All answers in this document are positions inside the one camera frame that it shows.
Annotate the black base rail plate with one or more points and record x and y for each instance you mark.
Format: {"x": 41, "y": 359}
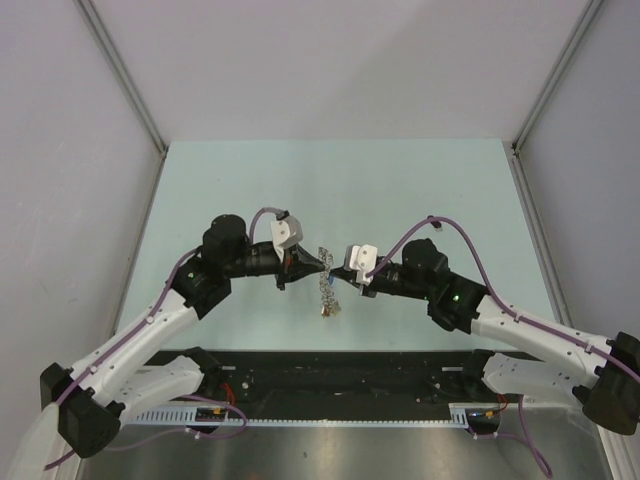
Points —
{"x": 433, "y": 376}

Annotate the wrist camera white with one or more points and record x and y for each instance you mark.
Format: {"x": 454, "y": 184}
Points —
{"x": 286, "y": 232}
{"x": 362, "y": 256}

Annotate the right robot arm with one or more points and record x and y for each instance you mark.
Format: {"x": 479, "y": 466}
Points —
{"x": 597, "y": 374}

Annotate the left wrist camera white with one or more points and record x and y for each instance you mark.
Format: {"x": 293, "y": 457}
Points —
{"x": 286, "y": 232}

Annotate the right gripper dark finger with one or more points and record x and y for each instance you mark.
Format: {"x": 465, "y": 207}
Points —
{"x": 347, "y": 277}
{"x": 344, "y": 267}

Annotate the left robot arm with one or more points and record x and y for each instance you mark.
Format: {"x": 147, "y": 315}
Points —
{"x": 98, "y": 394}

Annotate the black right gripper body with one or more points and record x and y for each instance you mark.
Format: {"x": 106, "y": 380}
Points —
{"x": 372, "y": 288}

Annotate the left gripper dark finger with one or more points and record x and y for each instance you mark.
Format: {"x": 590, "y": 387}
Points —
{"x": 301, "y": 271}
{"x": 303, "y": 260}

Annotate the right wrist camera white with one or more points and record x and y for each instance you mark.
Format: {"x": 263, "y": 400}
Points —
{"x": 362, "y": 256}

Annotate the right aluminium frame post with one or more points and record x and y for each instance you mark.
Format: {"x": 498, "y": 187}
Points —
{"x": 586, "y": 21}

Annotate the aluminium frame post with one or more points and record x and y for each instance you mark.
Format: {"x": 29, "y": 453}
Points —
{"x": 586, "y": 21}
{"x": 99, "y": 31}

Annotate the grey slotted cable duct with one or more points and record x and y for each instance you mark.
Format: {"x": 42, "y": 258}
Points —
{"x": 382, "y": 415}

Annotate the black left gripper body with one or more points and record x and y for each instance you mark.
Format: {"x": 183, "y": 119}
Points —
{"x": 274, "y": 266}

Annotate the left aluminium frame post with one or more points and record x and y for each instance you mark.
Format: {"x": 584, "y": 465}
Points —
{"x": 99, "y": 31}

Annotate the steel disc with key rings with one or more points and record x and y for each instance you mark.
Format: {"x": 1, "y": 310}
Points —
{"x": 328, "y": 296}

